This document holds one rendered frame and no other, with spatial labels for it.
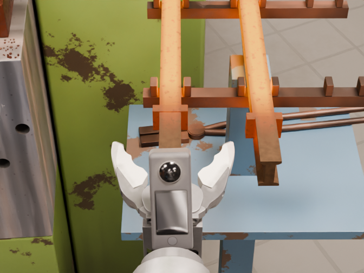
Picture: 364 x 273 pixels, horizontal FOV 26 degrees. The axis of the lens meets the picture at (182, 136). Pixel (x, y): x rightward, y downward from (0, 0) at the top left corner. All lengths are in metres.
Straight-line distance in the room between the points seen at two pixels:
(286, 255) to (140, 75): 0.80
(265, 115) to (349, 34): 1.90
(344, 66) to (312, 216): 1.52
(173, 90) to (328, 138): 0.43
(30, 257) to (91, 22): 0.50
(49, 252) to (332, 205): 0.62
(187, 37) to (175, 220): 1.22
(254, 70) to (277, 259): 1.11
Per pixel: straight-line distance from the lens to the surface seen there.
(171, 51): 1.13
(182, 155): 0.85
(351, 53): 2.82
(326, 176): 1.34
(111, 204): 1.82
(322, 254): 2.17
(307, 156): 1.37
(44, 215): 1.55
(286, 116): 1.42
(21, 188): 1.49
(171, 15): 1.20
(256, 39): 1.15
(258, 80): 1.08
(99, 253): 1.96
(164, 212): 0.87
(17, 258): 1.66
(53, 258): 1.65
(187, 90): 1.08
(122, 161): 0.97
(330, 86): 1.09
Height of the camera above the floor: 1.70
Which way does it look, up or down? 44 degrees down
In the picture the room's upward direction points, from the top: straight up
